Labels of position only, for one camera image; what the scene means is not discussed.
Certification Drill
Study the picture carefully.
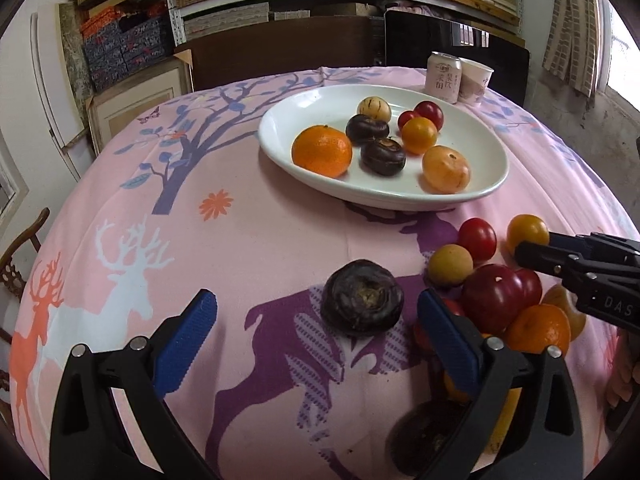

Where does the pale orange round fruit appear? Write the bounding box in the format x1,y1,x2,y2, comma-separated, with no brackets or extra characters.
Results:
421,145,472,195

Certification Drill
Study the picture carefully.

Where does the black monitor screen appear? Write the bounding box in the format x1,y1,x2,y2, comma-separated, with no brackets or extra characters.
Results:
384,8,531,107

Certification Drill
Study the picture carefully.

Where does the large orange tangerine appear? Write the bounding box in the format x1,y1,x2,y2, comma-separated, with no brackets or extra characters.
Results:
291,125,353,179
502,304,572,357

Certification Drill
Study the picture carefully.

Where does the pink deer print tablecloth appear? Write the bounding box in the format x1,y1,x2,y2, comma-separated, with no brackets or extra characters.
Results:
10,66,640,480

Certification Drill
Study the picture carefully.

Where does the person's right hand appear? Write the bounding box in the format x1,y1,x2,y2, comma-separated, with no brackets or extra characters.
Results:
605,330,639,411

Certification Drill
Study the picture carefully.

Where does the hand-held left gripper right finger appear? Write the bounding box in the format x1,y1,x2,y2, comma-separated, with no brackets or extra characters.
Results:
417,288,586,480

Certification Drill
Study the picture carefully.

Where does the dark red tomato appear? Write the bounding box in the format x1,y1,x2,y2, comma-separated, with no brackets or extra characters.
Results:
460,264,526,336
413,100,445,130

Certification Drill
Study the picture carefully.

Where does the stack of orange patterned boxes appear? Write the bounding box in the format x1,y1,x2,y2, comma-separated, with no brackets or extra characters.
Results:
80,0,168,38

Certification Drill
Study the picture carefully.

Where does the white metal shelf rack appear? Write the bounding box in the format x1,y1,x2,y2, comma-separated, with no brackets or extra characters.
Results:
160,0,523,56

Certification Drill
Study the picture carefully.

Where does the pale pink drink can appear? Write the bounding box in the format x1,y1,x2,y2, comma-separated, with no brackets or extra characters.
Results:
425,51,462,105

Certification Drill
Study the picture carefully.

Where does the carved wooden chair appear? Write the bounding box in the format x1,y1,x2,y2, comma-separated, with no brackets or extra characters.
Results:
0,207,51,311

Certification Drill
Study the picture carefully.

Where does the grey marble slab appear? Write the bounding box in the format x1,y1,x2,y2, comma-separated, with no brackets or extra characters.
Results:
57,2,96,96

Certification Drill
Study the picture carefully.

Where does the brick pattern curtain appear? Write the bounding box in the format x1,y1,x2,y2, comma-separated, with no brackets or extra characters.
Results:
542,0,608,98

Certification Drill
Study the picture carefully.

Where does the framed picture in cardboard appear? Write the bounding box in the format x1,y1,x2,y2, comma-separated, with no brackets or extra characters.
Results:
85,55,193,153

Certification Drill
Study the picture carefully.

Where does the stack of blue floral boxes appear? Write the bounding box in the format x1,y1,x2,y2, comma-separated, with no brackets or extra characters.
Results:
80,15,173,93

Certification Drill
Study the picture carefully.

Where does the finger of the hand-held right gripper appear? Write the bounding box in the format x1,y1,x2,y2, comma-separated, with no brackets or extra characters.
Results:
547,231,640,261
515,241,601,288

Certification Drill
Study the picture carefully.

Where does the white paper cup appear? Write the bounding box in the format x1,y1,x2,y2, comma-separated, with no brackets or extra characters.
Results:
459,57,495,107

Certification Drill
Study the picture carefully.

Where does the yellow striped pepino melon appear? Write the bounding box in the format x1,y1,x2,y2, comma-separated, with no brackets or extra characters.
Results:
356,96,392,123
487,385,523,456

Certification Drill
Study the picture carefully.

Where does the bright window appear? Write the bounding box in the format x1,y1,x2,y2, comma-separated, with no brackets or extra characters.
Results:
597,0,640,106

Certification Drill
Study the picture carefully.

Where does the small tan round fruit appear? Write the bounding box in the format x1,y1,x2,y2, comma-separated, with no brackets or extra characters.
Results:
426,244,474,288

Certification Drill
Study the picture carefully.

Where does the orange cherry tomato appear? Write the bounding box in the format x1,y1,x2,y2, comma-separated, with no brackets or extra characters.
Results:
401,117,439,156
506,214,551,256

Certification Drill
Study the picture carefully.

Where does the dark brown chair back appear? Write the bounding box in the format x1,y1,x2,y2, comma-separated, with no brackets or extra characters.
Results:
172,15,386,95

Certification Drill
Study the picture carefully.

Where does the white oval plate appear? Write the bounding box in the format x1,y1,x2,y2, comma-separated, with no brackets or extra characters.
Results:
257,84,510,212

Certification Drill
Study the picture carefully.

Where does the white long board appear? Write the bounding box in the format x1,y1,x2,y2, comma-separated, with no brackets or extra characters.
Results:
30,10,83,181

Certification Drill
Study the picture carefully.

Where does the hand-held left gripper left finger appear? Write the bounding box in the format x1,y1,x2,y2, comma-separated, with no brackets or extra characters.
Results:
50,288,221,480

